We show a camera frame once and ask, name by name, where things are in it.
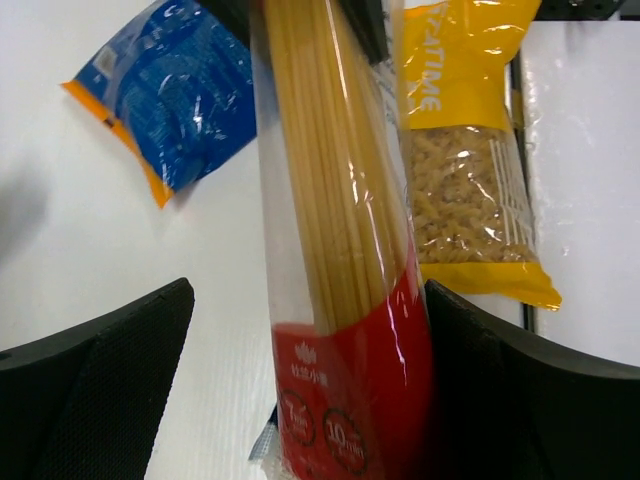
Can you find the blue orange pasta bag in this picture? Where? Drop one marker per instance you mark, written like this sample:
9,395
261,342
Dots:
175,87

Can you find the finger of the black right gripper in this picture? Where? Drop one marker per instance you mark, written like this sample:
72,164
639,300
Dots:
240,17
366,18

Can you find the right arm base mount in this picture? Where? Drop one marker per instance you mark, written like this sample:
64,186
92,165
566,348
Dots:
588,10

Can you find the red spaghetti pack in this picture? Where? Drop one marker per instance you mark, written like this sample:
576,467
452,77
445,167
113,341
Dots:
350,334

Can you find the yellow macaroni bag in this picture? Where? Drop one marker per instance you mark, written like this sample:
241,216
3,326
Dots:
472,218

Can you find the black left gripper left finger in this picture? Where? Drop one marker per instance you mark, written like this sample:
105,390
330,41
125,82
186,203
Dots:
86,402

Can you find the Agnesi tricolour fusilli bag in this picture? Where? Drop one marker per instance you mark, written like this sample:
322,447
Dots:
262,444

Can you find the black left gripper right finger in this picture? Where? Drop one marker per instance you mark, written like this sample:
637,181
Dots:
518,406

